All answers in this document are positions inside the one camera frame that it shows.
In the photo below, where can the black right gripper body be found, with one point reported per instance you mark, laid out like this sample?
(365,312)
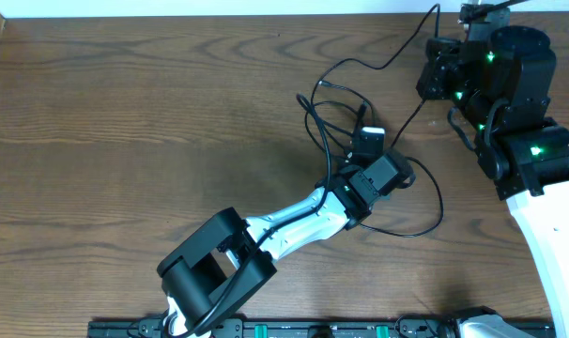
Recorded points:
(431,76)

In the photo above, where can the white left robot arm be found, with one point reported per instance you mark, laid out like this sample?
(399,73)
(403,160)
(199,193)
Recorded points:
(223,263)

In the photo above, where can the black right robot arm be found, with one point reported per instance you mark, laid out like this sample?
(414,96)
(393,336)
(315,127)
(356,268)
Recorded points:
(499,83)

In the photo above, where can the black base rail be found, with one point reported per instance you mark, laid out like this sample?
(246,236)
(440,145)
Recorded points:
(472,322)

